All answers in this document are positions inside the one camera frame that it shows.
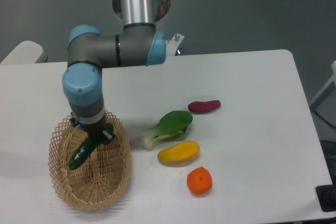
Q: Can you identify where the black device at table edge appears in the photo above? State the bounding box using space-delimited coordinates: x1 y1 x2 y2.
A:
316 185 335 212

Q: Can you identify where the green cucumber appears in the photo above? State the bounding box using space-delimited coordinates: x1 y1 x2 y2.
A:
68 139 103 170

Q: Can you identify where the oval wicker basket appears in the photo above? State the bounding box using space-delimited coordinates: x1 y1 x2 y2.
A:
48 112 132 211

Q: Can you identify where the purple sweet potato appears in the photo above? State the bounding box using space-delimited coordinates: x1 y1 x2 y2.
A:
188 100 221 114

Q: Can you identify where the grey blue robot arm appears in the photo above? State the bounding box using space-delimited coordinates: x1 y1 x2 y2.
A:
62 0 166 145

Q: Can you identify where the white furniture frame right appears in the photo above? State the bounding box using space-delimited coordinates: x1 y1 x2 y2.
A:
309 61 335 111

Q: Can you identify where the green bok choy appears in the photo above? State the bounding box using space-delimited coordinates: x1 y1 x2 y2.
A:
140 110 193 151

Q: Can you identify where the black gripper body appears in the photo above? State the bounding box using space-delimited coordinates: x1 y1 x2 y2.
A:
69 115 106 140

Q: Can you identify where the white chair armrest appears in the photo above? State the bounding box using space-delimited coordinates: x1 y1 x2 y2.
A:
1 40 48 66

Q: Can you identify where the orange tangerine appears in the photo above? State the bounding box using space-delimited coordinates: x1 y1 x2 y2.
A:
186 167 213 196

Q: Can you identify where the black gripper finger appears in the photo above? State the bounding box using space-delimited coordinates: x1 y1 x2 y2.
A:
85 134 99 148
101 123 116 145

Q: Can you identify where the yellow mango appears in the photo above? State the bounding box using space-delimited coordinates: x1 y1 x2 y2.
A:
157 141 200 163

